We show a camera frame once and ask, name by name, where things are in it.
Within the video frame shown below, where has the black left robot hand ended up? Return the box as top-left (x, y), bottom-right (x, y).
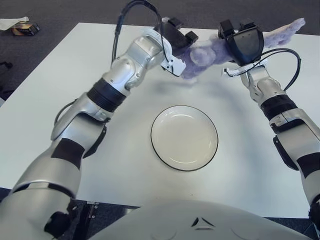
top-left (159, 16), bottom-right (200, 51)

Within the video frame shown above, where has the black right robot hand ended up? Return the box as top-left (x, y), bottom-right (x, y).
top-left (218, 18), bottom-right (265, 67)

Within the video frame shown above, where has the purple plush bunny doll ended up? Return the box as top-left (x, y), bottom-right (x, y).
top-left (172, 17), bottom-right (306, 87)

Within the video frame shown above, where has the white plate with black rim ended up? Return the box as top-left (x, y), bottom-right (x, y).
top-left (150, 104), bottom-right (220, 172)

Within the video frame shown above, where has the black and orange box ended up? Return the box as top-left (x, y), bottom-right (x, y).
top-left (10, 21), bottom-right (41, 37)

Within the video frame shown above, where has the white crumpled cloth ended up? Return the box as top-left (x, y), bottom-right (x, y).
top-left (0, 16), bottom-right (30, 31)

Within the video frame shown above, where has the black office chair base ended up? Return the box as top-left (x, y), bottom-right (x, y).
top-left (0, 61), bottom-right (16, 100)

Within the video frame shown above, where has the grey robot torso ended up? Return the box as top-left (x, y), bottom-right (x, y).
top-left (87, 199), bottom-right (313, 240)

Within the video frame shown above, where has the black metal table leg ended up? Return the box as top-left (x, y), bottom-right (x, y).
top-left (74, 199), bottom-right (100, 240)

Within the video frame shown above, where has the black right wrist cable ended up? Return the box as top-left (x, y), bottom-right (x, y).
top-left (237, 48), bottom-right (302, 92)

